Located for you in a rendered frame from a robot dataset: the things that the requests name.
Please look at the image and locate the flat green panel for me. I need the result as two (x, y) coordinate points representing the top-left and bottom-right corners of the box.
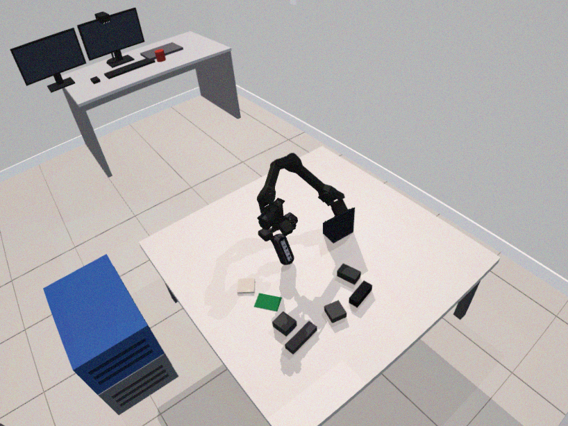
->
(254, 293), (282, 312)

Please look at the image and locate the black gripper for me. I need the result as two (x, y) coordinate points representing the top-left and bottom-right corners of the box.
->
(258, 212), (298, 244)

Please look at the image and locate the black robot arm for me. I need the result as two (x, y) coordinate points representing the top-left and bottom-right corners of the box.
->
(257, 153), (350, 236)

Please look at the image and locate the beige flat rectangular slab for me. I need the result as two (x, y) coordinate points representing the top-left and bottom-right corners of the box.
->
(237, 278), (255, 293)

